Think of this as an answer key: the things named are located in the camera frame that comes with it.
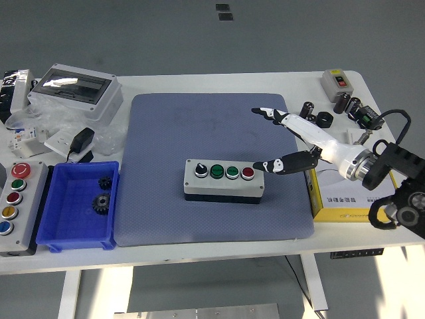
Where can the grey four-button control box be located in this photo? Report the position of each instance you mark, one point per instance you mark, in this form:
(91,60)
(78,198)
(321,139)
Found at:
(225,187)

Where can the white rectangular box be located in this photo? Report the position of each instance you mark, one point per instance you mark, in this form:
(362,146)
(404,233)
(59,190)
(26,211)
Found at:
(20,96)

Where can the white wall socket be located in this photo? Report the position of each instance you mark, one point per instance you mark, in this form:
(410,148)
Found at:
(58,141)

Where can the black table control panel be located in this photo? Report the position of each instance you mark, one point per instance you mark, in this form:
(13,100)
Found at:
(357,254)

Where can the black foil packet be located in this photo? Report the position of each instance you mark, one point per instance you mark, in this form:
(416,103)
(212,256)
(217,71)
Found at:
(5,96)

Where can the grey five-button control box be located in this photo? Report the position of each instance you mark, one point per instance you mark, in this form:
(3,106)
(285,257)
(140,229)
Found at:
(31,212)

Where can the white circuit breaker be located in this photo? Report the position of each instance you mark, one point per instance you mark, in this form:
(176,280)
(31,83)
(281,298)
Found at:
(28,141)

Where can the blue plastic bin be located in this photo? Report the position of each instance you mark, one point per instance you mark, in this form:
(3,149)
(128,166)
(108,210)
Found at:
(74,229)

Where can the white wall switch panel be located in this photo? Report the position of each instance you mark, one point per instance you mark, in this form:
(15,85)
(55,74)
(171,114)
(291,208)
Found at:
(352,136)

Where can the grey-blue table mat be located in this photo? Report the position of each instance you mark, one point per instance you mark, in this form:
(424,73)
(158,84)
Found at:
(172,133)

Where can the black hex nut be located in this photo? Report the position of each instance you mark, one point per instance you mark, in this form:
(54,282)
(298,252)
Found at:
(325,120)

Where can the black cylindrical capacitor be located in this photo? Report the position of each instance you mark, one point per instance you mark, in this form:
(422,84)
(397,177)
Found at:
(307,109)
(312,118)
(353,105)
(341,103)

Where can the black module green terminal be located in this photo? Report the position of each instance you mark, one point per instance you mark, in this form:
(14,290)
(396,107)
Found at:
(367,117)

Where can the black power adapter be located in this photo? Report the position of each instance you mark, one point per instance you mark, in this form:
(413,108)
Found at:
(82,139)

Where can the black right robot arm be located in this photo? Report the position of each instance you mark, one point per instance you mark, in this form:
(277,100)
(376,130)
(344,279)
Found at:
(398,159)

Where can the large black gear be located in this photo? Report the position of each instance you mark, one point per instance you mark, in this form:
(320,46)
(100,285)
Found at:
(101,203)

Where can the grey two-button switch box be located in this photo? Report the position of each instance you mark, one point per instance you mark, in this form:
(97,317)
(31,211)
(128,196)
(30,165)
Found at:
(330,88)

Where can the dark floor plate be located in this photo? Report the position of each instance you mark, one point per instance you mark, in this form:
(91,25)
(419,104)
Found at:
(222,7)
(225,17)

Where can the white table leg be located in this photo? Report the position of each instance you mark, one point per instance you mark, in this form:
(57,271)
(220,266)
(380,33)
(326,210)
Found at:
(69,295)
(315,282)

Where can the yellow white cardboard box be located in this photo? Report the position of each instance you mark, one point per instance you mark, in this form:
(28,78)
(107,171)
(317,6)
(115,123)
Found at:
(335,202)

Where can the clear plastic bag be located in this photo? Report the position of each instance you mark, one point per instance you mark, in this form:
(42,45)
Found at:
(56,116)

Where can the grey distribution box clear lid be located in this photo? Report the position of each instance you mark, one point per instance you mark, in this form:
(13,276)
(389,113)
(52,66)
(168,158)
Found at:
(103,106)

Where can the small black gear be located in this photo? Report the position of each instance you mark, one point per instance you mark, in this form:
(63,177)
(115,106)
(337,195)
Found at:
(105,183)

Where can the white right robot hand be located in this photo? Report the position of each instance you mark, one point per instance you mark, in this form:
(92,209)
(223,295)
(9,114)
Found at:
(318,139)

